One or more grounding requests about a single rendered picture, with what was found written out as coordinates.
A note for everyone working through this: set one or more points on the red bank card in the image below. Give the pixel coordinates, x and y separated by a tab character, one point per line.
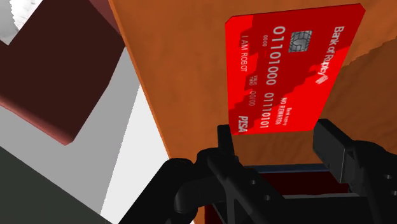
288	93

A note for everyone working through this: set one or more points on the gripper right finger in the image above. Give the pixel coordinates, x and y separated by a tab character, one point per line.
372	173

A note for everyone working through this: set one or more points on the orange wooden table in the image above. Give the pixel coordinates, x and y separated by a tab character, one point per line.
186	62

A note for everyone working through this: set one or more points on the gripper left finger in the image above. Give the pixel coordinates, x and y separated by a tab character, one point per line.
198	186

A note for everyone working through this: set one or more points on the dark red robot stand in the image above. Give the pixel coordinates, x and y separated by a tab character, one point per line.
59	71

